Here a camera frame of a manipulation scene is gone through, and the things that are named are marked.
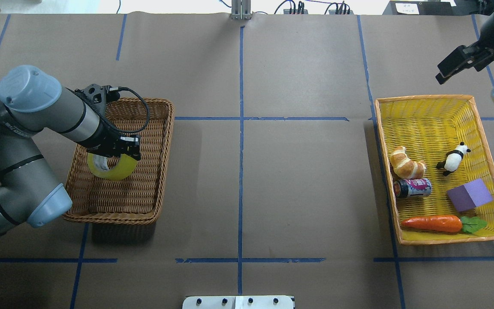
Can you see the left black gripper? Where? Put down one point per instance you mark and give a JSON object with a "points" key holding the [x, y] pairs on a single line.
{"points": [[106, 141]]}

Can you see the small purple can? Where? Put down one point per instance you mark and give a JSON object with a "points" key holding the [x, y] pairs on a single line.
{"points": [[407, 188]]}

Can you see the orange toy carrot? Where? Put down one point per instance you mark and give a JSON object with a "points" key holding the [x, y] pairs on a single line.
{"points": [[445, 223]]}

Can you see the yellow wicker basket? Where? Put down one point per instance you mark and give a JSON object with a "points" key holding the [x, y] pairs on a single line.
{"points": [[429, 126]]}

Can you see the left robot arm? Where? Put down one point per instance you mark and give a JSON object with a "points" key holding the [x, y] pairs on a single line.
{"points": [[31, 101]]}

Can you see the purple foam block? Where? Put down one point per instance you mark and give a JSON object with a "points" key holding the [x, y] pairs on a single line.
{"points": [[469, 195]]}

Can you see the toy panda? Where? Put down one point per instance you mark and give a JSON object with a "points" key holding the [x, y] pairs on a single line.
{"points": [[453, 159]]}

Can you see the brown wicker basket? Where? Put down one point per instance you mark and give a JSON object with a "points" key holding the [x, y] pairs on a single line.
{"points": [[135, 200]]}

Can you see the toy croissant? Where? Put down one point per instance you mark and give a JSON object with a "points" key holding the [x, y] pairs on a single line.
{"points": [[404, 167]]}

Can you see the yellow tape roll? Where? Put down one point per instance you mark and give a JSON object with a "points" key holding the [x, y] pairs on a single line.
{"points": [[99, 167]]}

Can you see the black power adapter box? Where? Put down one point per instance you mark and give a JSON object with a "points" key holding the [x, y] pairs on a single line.
{"points": [[418, 7]]}

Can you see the aluminium frame post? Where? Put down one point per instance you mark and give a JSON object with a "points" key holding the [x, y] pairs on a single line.
{"points": [[241, 10]]}

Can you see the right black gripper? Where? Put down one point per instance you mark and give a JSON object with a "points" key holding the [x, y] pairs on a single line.
{"points": [[492, 41]]}

